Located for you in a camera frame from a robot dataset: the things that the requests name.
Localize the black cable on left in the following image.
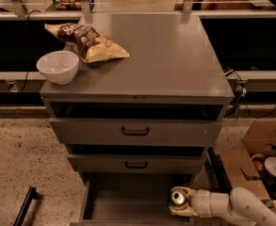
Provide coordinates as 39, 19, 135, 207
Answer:
19, 9, 42, 92

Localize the grey open bottom drawer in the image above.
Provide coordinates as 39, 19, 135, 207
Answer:
70, 173, 193, 226

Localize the grey top drawer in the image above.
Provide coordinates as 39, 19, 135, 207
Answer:
50, 118, 221, 146

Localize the black bar on floor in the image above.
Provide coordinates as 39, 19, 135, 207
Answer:
13, 186, 40, 226

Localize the red apple in box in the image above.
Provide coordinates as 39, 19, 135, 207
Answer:
253, 160, 264, 172

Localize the brown cardboard box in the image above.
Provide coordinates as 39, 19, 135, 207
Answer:
220, 121, 276, 211

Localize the green soda can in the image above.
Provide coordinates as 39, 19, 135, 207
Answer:
170, 190, 187, 206

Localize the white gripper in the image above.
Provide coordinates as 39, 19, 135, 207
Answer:
169, 186, 213, 218

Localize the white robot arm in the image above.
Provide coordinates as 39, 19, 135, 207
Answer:
169, 186, 276, 226

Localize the grey middle drawer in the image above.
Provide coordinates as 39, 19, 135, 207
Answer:
68, 154, 204, 174

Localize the grey metal drawer cabinet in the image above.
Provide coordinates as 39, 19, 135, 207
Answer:
39, 12, 235, 226

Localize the black cable on right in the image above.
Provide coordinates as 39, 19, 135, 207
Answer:
224, 68, 276, 120

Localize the brown chip bag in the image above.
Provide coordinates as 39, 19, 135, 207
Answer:
44, 23, 130, 63

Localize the white ceramic bowl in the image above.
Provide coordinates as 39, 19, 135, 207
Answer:
36, 50, 79, 85

